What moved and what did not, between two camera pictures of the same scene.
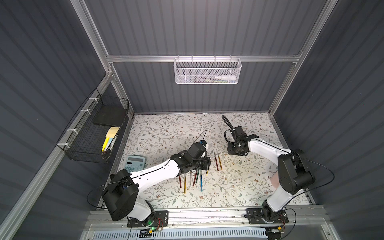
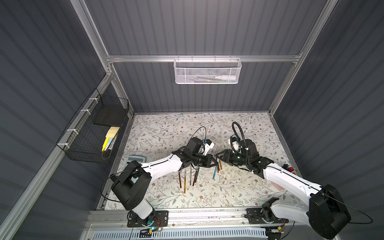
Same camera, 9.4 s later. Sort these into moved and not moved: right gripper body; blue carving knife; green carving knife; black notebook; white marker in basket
Moved: right gripper body; blue carving knife
Not moved: black notebook; white marker in basket; green carving knife
